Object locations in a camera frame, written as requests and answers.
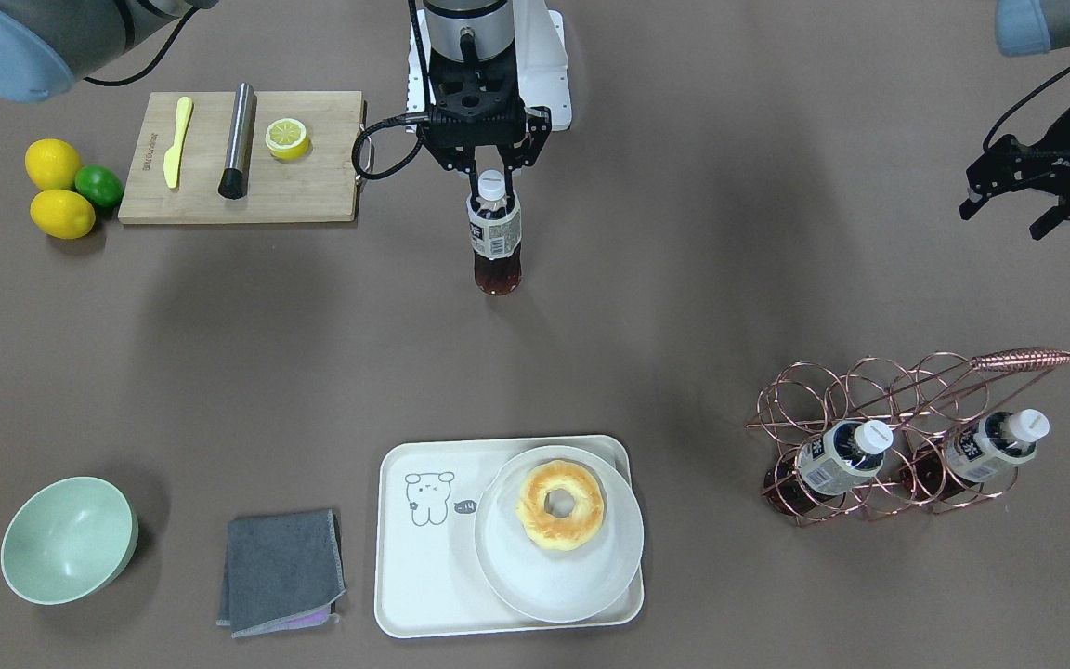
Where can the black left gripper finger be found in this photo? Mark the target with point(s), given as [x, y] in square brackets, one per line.
[1045, 224]
[977, 196]

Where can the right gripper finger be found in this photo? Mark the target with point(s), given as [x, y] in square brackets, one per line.
[476, 181]
[508, 170]

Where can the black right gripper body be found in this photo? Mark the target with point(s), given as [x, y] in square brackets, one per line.
[443, 151]

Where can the tea bottle rack slot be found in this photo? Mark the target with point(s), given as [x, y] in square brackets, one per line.
[848, 454]
[995, 444]
[495, 236]

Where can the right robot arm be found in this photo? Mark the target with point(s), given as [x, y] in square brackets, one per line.
[46, 47]

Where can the tea bottle top rack slot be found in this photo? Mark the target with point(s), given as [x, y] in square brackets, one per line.
[995, 444]

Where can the tea bottle front rack slot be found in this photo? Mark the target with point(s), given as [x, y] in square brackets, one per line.
[848, 454]

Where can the cream serving tray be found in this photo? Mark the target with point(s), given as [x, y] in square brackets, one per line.
[451, 558]

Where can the wooden cutting board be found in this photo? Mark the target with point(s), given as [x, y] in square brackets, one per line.
[318, 188]

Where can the half lemon slice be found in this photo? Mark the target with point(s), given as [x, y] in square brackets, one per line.
[287, 139]

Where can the yellow plastic knife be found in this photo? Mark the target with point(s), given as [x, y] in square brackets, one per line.
[173, 156]

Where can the glazed donut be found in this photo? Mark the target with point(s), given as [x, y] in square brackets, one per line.
[560, 506]

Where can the green lime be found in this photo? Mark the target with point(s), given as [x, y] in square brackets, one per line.
[99, 185]

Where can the white round plate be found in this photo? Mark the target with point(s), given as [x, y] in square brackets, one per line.
[554, 586]

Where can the yellow lemon near board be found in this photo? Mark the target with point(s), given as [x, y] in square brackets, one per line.
[62, 214]

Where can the grey folded cloth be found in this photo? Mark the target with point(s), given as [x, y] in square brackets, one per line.
[281, 573]

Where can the yellow lemon far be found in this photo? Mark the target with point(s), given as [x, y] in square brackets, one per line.
[52, 164]

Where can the mint green bowl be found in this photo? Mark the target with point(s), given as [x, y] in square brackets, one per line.
[68, 541]

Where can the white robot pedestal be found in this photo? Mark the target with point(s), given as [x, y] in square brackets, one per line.
[544, 56]

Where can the copper wire bottle rack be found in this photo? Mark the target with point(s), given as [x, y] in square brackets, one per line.
[925, 404]

